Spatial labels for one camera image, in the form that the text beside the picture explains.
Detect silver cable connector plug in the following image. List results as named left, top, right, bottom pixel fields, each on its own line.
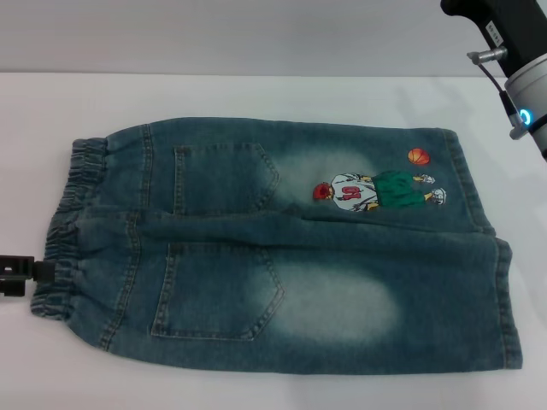
left=466, top=47, right=509, bottom=65

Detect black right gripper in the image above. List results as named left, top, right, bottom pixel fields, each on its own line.
left=441, top=0, right=547, bottom=78

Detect blue denim shorts with embroidery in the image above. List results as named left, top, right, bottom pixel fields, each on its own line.
left=28, top=114, right=525, bottom=369

